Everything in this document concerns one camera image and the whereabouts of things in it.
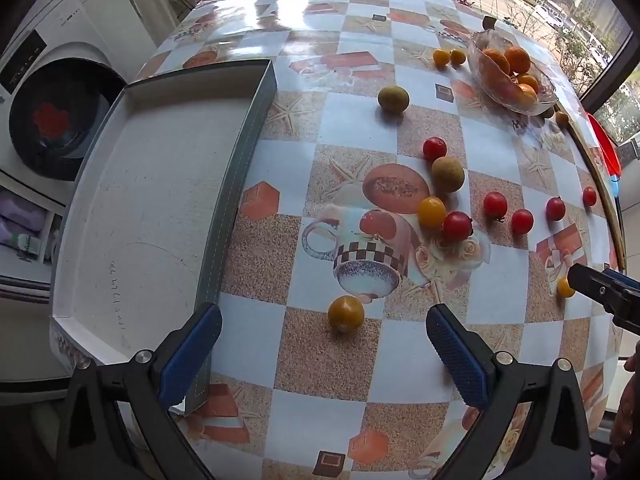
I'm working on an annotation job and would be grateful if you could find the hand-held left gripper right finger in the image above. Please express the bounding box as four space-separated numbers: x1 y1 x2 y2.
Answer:
425 303 591 480

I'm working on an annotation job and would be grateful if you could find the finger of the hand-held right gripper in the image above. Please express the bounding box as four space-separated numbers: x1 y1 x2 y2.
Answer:
602 267 640 292
567 262 640 334

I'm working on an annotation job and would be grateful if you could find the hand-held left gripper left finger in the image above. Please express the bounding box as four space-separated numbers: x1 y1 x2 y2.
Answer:
57 302 223 480

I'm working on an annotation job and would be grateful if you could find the red cherry tomato with stem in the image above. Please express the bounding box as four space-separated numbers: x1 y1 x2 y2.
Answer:
483 191 509 222

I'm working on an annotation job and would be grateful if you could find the white shallow box tray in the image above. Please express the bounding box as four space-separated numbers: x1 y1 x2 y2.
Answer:
48 59 278 416

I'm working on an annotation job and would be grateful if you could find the olive brown round fruit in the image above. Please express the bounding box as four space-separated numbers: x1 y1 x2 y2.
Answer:
377 85 410 113
431 156 466 194

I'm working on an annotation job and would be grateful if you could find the person's right hand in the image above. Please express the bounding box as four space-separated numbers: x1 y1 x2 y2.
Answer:
611 355 640 446

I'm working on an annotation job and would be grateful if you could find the checkered printed tablecloth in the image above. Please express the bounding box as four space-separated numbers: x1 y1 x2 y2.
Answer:
131 0 627 480

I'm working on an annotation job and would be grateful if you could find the red plastic basin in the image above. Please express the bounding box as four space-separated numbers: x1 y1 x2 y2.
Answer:
586 112 623 178

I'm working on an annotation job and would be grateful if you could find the white bottle with green label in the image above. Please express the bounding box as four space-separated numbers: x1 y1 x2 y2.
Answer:
15 234 44 262

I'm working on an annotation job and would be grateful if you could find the clear glass bowl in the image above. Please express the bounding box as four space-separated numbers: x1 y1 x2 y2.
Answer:
467 30 557 116

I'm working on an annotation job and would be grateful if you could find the purple detergent bottle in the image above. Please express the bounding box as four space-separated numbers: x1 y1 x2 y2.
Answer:
0 193 49 220
0 216 42 245

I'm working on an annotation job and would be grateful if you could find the white car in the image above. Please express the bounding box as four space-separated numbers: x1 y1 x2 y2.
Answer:
532 2 567 29

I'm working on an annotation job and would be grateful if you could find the white washing machine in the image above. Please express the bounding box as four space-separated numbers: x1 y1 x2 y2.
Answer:
0 0 166 211

